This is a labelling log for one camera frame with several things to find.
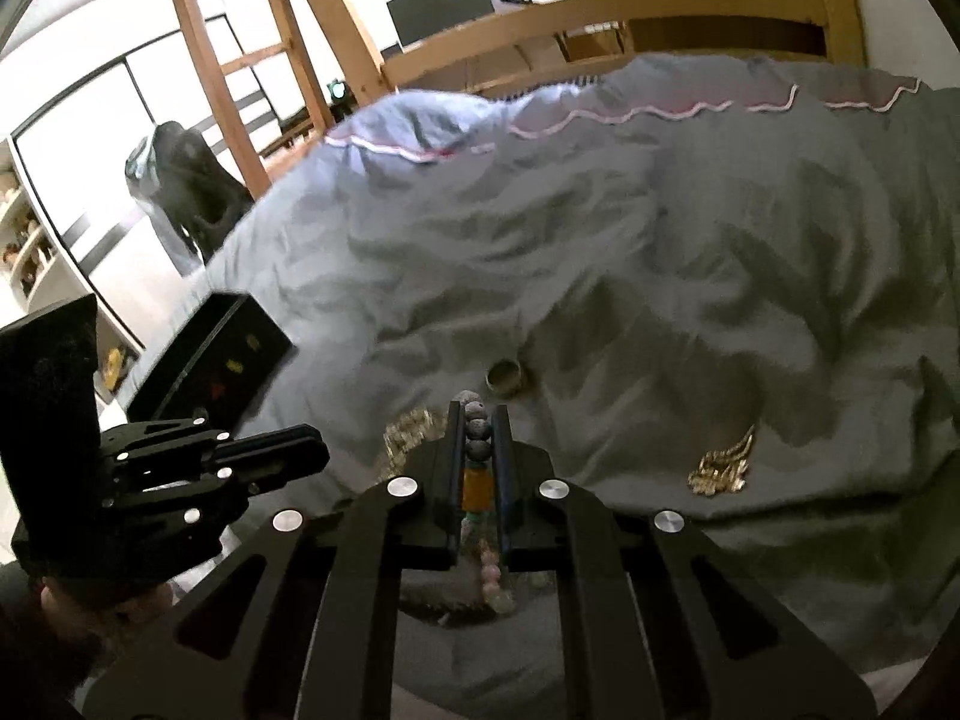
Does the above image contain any grey duvet with red trim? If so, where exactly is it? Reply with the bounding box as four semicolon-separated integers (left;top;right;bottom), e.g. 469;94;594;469
121;57;958;699

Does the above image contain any black computer monitor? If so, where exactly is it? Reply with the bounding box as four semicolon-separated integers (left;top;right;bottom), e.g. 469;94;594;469
387;0;494;47

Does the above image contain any white bead bracelet amber bead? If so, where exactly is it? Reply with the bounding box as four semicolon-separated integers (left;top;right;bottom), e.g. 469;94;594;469
403;388;527;620

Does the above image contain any white shelf unit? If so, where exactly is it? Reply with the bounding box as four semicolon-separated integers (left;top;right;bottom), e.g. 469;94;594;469
2;137;142;413

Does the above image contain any black office chair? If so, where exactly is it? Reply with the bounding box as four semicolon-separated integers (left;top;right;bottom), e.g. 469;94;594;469
124;122;254;277

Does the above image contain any wooden bed frame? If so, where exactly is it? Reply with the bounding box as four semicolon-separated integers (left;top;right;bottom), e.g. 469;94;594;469
172;0;867;197

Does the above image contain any black jewelry box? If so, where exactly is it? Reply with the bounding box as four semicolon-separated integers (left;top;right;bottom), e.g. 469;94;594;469
125;293;293;429

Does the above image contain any gold leaf brooch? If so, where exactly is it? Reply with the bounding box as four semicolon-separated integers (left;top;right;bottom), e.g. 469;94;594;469
686;426;755;497

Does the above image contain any gold chain necklace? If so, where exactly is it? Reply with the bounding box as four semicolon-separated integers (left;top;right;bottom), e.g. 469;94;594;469
377;406;448;478

